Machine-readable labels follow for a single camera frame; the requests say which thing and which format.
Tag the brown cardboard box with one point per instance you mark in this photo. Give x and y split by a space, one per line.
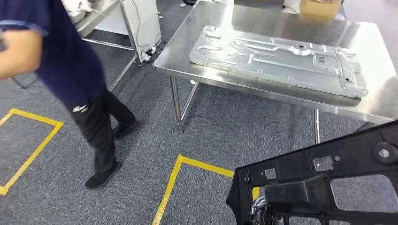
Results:
320 7

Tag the person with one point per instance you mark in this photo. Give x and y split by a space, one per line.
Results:
68 62

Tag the steel side table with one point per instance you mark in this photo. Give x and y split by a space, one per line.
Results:
93 21

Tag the black plastic panel part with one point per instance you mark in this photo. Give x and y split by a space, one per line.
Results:
292 170

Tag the white power strip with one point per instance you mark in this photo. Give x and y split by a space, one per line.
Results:
147 52

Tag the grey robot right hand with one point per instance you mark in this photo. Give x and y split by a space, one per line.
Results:
259 205

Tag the person's forearm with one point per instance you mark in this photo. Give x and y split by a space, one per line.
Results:
18 52

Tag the stainless steel workbench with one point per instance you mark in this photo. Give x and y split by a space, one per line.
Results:
273 28

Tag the stamped metal plate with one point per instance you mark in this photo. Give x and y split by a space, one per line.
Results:
280 62

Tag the white cabinet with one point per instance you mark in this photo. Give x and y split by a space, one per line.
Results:
146 24

